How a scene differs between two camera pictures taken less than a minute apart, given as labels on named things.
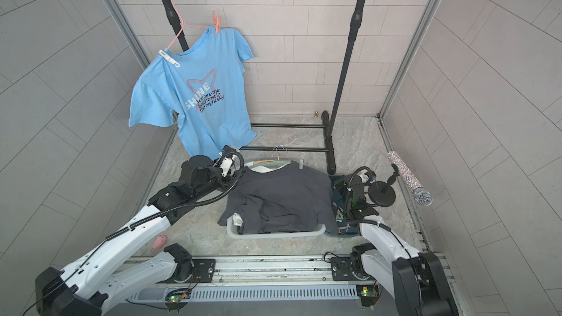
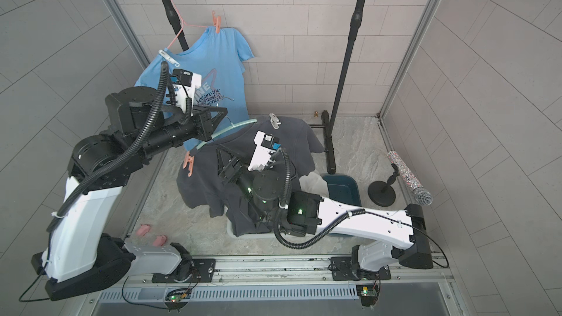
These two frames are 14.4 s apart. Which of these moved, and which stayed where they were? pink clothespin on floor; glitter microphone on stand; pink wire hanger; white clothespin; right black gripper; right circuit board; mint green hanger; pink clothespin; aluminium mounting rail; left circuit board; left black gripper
Moved: mint green hanger; right black gripper; left black gripper
Stayed: pink clothespin; pink wire hanger; glitter microphone on stand; aluminium mounting rail; right circuit board; pink clothespin on floor; white clothespin; left circuit board
